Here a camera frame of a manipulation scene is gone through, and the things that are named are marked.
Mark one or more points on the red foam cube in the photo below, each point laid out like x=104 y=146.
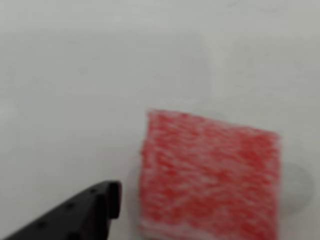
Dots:
x=210 y=175

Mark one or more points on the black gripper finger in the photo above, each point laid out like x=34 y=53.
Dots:
x=75 y=212

